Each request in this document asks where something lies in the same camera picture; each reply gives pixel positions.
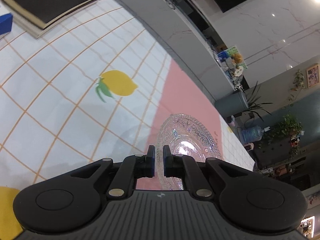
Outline potted green plant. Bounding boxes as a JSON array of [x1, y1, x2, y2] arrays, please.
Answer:
[[242, 81, 272, 121]]

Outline clear glass plate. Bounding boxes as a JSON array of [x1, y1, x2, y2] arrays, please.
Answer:
[[156, 114, 222, 190]]

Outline lemon print tablecloth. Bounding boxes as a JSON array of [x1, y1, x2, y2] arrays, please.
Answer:
[[1, 0, 254, 239]]

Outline blue water jug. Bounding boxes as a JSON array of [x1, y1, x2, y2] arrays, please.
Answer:
[[239, 126, 270, 144]]

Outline pink table runner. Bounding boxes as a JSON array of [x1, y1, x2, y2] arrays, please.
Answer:
[[135, 60, 223, 190]]

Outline white tv cabinet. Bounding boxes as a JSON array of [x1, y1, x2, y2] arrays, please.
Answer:
[[115, 0, 234, 101]]

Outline white and blue box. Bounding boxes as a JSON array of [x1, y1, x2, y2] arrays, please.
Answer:
[[0, 13, 13, 39]]

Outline black notebook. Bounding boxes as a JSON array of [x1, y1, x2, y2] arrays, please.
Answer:
[[1, 0, 98, 38]]

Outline teddy bear toy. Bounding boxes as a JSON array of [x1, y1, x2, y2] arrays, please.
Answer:
[[232, 53, 243, 64]]

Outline grey trash bin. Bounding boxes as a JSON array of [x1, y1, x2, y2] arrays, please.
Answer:
[[214, 91, 249, 118]]

